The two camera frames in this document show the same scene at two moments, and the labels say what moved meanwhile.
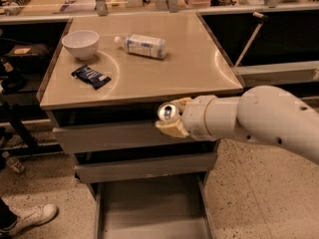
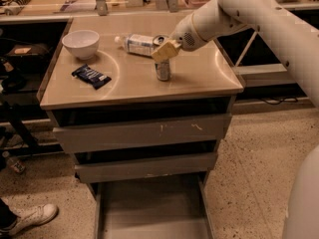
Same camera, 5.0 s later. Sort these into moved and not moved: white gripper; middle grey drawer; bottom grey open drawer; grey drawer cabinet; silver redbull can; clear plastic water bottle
Moved: silver redbull can; white gripper
Not moved: clear plastic water bottle; grey drawer cabinet; bottom grey open drawer; middle grey drawer
